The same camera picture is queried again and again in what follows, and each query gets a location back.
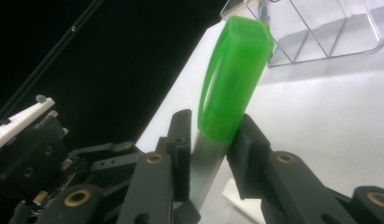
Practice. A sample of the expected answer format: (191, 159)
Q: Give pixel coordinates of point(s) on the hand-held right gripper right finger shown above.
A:
(250, 161)

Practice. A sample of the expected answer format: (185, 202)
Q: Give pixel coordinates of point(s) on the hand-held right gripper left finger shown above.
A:
(182, 155)

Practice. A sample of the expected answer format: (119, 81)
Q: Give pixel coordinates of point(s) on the green highlighter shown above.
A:
(236, 77)

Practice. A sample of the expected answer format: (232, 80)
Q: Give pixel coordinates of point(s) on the clear acrylic organizer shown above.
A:
(320, 37)

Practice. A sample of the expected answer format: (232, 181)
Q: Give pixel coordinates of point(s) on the black metal stand pole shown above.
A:
(73, 29)

